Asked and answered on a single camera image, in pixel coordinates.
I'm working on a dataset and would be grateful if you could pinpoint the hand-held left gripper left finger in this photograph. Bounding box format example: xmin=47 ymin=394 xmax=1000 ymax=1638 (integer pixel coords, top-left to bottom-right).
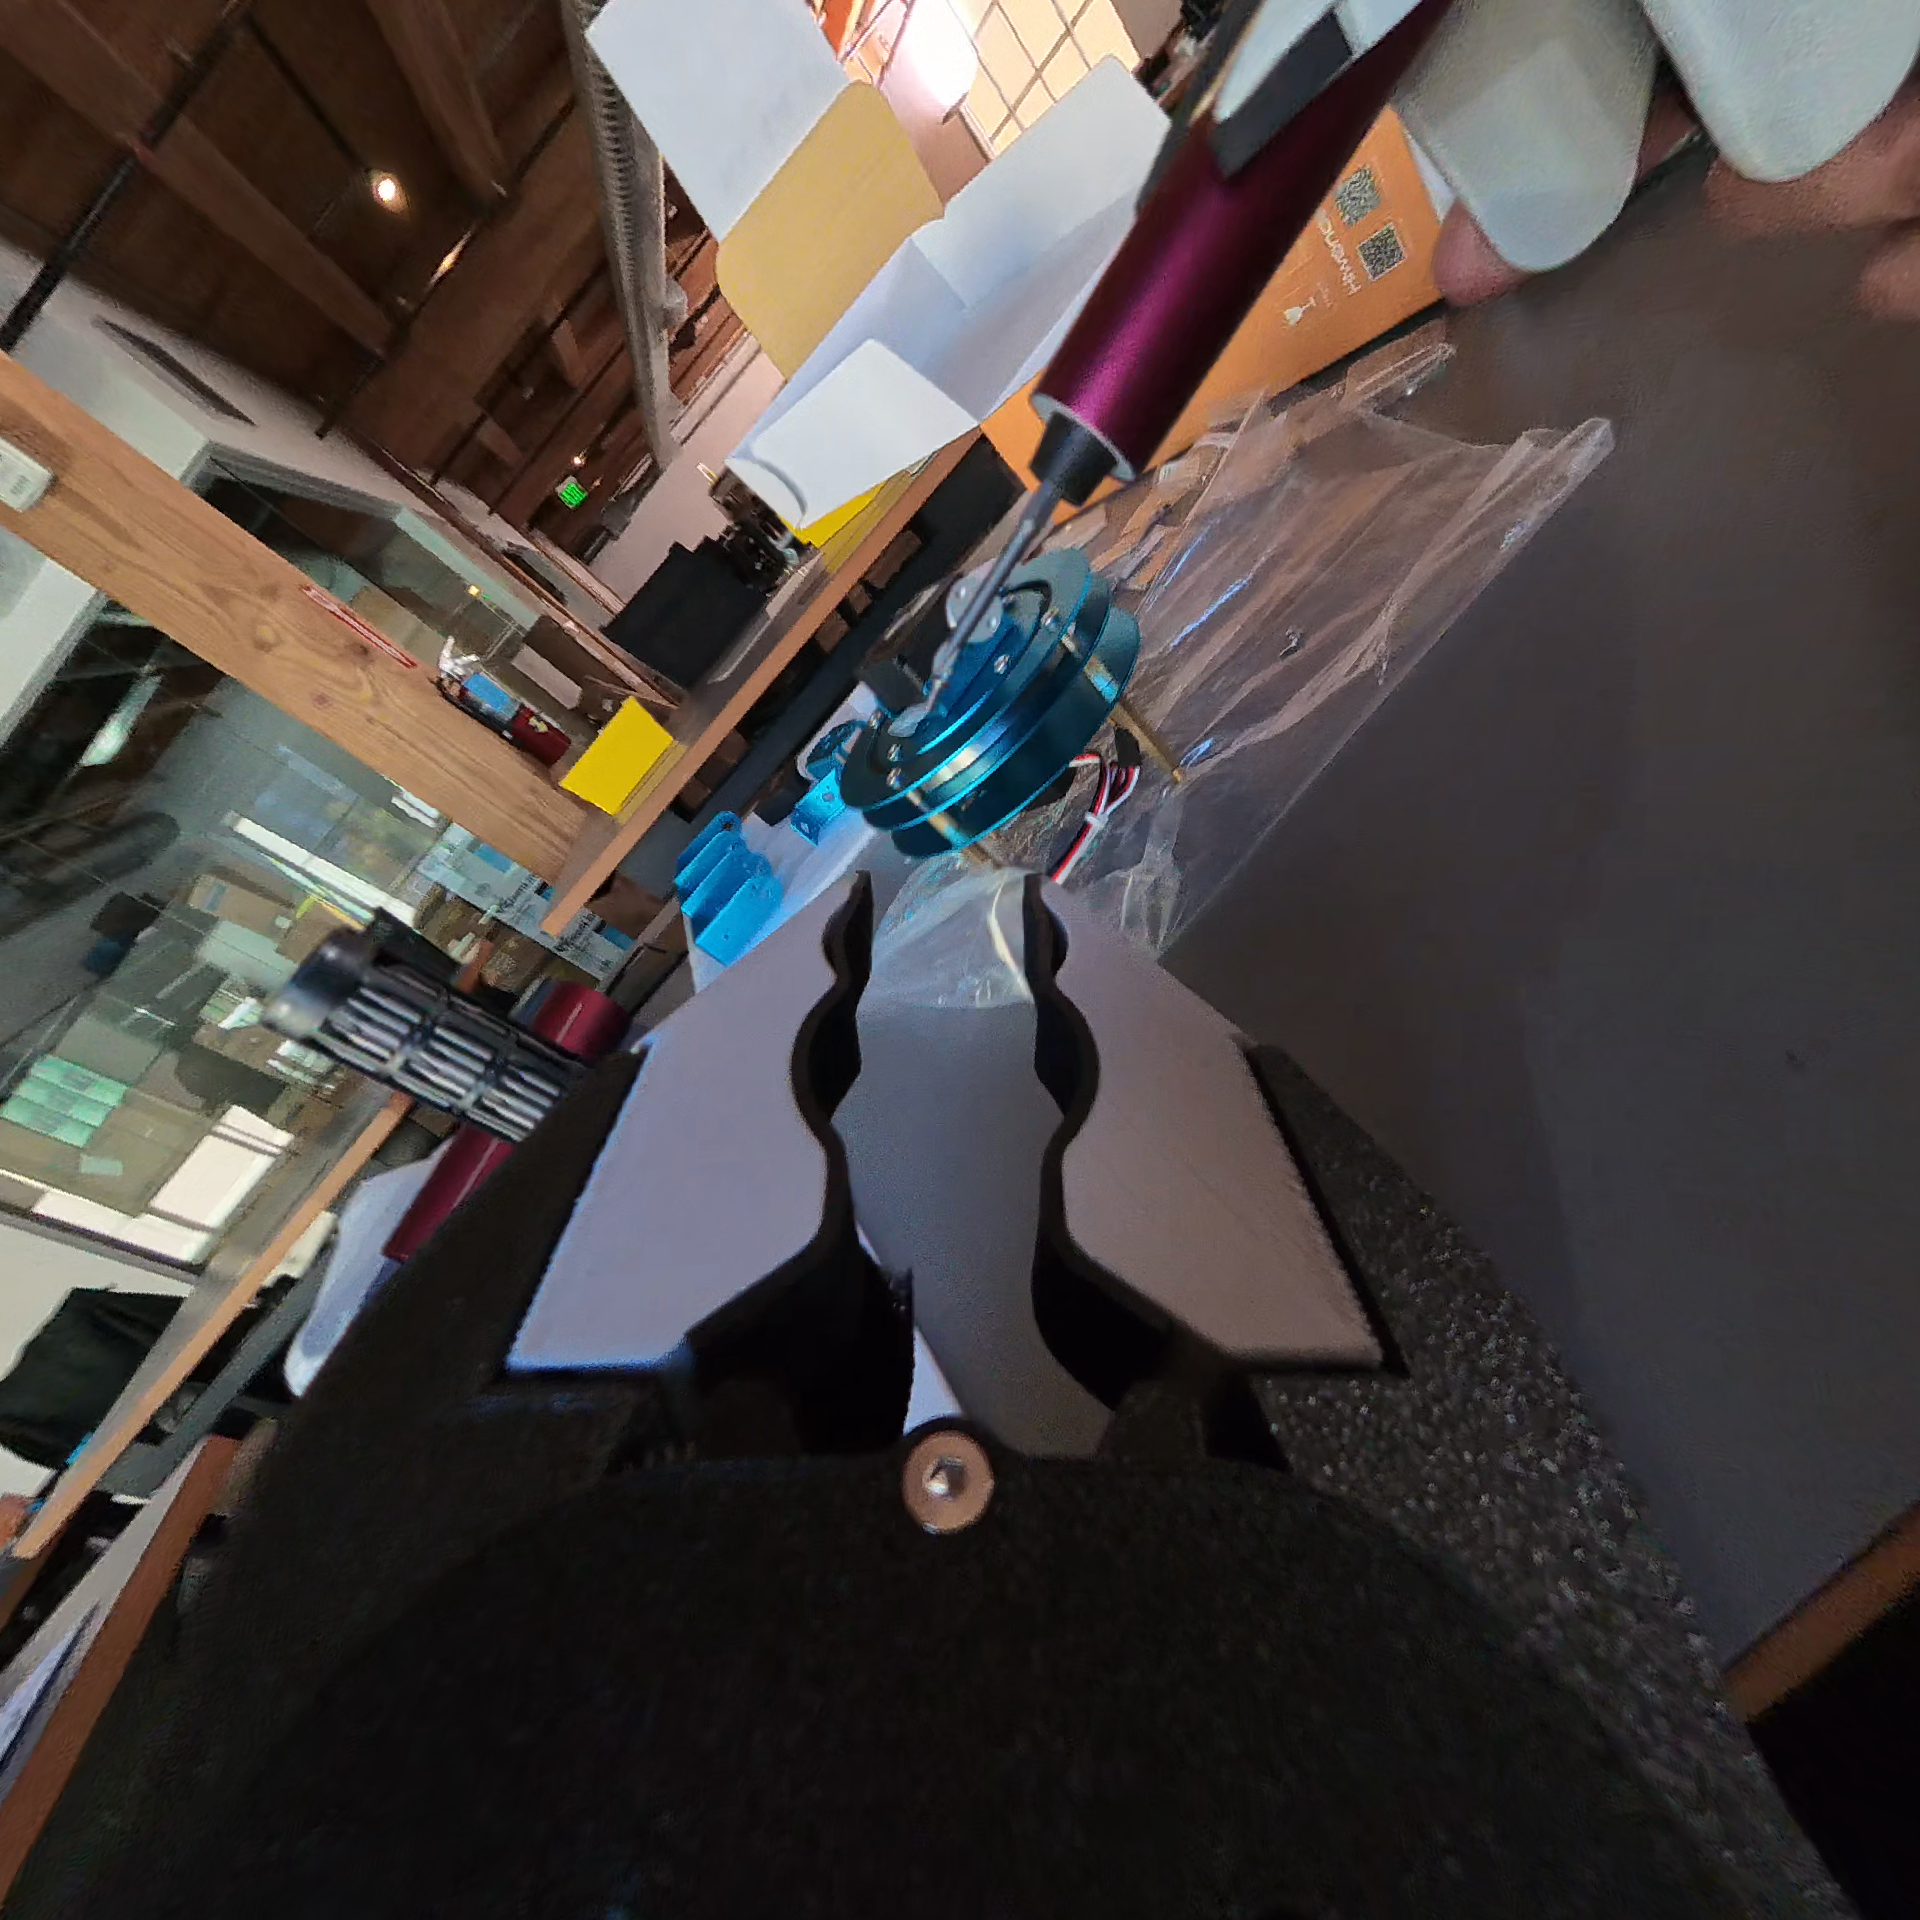
xmin=505 ymin=875 xmax=918 ymax=1454

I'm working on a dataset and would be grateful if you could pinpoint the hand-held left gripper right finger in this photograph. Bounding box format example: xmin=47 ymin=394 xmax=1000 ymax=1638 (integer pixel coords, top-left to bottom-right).
xmin=1025 ymin=875 xmax=1387 ymax=1453

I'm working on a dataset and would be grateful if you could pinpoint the red electric screwdriver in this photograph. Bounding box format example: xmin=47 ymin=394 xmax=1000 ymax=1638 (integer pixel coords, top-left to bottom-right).
xmin=922 ymin=0 xmax=1458 ymax=705

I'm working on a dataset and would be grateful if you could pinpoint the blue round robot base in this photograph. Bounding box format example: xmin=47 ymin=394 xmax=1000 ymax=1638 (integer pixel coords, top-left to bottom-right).
xmin=838 ymin=547 xmax=1187 ymax=860

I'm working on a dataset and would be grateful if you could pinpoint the dark grey desk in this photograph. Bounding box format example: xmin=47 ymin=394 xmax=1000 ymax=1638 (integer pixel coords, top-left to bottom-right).
xmin=285 ymin=90 xmax=1920 ymax=1720

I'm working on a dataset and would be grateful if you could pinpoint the person's right hand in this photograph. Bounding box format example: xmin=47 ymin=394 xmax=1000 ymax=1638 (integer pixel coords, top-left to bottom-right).
xmin=1432 ymin=65 xmax=1920 ymax=317

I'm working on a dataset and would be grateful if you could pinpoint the red tube case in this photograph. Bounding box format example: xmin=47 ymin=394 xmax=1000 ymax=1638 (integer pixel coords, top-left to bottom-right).
xmin=382 ymin=984 xmax=631 ymax=1265

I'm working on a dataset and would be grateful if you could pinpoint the large grid window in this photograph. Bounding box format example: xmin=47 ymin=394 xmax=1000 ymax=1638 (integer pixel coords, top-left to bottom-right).
xmin=960 ymin=0 xmax=1147 ymax=155

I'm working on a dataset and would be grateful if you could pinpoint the orange box with white lid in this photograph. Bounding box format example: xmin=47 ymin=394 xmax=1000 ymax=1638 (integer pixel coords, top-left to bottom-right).
xmin=722 ymin=58 xmax=1454 ymax=533

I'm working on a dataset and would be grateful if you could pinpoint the black bit holder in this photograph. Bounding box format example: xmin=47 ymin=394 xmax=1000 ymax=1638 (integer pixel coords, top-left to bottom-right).
xmin=265 ymin=903 xmax=600 ymax=1150

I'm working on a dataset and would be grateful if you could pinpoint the group of blue metal brackets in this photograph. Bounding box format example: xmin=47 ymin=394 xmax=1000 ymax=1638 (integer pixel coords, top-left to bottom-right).
xmin=671 ymin=717 xmax=875 ymax=967

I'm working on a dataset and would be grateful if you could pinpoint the crumpled clear plastic bag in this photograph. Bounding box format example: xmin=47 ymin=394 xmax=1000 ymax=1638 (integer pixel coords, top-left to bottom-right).
xmin=870 ymin=743 xmax=1187 ymax=1051

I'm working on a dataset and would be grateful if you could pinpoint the light wooden panel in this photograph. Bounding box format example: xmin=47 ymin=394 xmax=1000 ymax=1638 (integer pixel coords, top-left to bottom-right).
xmin=715 ymin=81 xmax=952 ymax=383

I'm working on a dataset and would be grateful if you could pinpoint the yellow box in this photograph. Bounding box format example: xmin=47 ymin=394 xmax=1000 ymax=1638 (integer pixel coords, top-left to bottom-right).
xmin=560 ymin=695 xmax=687 ymax=820

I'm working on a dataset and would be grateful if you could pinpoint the large clear plastic bag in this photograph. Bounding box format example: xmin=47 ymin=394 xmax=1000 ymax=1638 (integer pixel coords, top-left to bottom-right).
xmin=1048 ymin=343 xmax=1614 ymax=964

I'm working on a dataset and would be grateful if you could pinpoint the wooden table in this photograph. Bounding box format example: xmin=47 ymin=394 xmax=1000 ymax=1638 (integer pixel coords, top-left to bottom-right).
xmin=532 ymin=427 xmax=982 ymax=940

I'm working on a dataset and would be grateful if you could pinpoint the white panel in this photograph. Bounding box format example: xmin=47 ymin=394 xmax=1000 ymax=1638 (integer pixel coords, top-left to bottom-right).
xmin=582 ymin=0 xmax=851 ymax=247

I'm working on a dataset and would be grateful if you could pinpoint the black equipment case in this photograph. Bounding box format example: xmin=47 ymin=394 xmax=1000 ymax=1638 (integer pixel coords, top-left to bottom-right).
xmin=602 ymin=540 xmax=778 ymax=695

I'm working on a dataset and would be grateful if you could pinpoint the large wooden beam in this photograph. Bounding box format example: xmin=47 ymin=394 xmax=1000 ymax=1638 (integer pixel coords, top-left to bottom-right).
xmin=0 ymin=353 xmax=602 ymax=887

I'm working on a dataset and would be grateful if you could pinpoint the silver air duct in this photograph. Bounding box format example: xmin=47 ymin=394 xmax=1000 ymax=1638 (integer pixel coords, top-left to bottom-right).
xmin=558 ymin=0 xmax=680 ymax=475

